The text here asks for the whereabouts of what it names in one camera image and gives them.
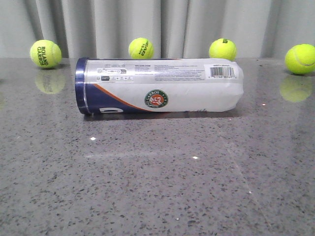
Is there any Roland Garros yellow tennis ball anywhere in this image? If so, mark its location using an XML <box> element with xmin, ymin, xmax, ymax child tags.
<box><xmin>30</xmin><ymin>40</ymin><xmax>62</xmax><ymax>68</ymax></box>

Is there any white plastic tennis ball can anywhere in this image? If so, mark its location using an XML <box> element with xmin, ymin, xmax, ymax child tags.
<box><xmin>75</xmin><ymin>58</ymin><xmax>244</xmax><ymax>115</ymax></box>

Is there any grey pleated curtain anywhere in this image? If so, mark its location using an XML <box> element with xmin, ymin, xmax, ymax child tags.
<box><xmin>0</xmin><ymin>0</ymin><xmax>315</xmax><ymax>58</ymax></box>

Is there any Head Team yellow tennis ball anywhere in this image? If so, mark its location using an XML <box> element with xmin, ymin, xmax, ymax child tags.
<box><xmin>128</xmin><ymin>37</ymin><xmax>154</xmax><ymax>59</ymax></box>

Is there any plain yellow tennis ball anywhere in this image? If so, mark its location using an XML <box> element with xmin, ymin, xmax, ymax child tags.
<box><xmin>284</xmin><ymin>44</ymin><xmax>315</xmax><ymax>75</ymax></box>

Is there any Wilson yellow tennis ball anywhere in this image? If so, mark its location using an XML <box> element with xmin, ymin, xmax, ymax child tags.
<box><xmin>209</xmin><ymin>38</ymin><xmax>237</xmax><ymax>61</ymax></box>

